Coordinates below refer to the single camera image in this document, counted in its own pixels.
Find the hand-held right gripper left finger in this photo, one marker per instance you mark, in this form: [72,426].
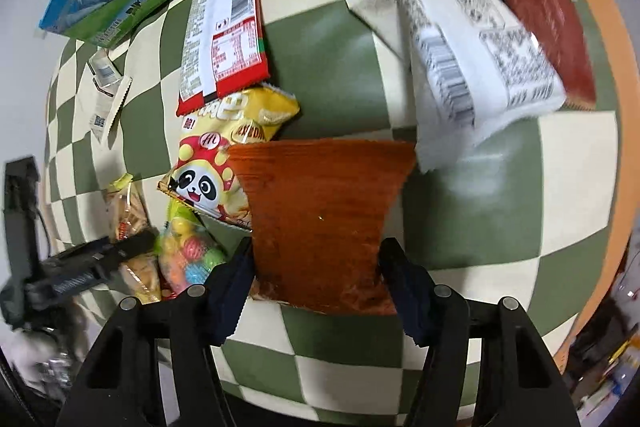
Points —
[235,289]

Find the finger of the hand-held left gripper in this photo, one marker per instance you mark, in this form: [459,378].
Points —
[136,244]

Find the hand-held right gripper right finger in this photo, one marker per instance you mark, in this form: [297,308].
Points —
[400,289]

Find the clear yellow fried-sticks bag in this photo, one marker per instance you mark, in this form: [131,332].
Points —
[129,214]

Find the yellow panda snack packet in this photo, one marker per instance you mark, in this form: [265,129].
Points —
[210,177]

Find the orange-red snack packet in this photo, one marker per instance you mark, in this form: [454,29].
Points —
[320,217]

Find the red and white snack packet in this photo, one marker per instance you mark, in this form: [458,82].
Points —
[235,32]

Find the dark red snack packet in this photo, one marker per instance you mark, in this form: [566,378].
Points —
[550,27]

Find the colourful candy bag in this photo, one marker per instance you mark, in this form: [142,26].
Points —
[187,252]

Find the small white sachet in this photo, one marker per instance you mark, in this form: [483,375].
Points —
[102,69]
[107,109]

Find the dark clutter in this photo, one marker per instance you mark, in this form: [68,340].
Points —
[600,347]

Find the green and cream checkered mat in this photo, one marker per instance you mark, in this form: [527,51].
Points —
[330,57]

